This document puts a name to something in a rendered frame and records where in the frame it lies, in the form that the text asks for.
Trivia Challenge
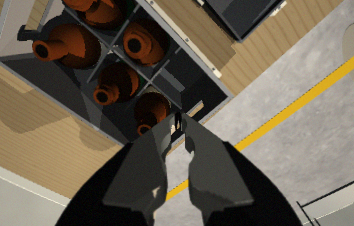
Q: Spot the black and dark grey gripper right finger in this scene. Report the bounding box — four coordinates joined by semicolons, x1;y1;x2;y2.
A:
178;111;303;226

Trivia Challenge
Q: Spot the brown glass bottle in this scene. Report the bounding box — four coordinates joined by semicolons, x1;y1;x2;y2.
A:
93;60;146;105
123;18;170;66
134;84;171;136
32;23;108;69

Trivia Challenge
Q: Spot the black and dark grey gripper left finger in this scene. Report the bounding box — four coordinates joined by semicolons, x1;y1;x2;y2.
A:
55;111;178;226

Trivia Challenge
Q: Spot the black divided crate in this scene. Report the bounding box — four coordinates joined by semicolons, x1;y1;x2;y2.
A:
0;0;235;147

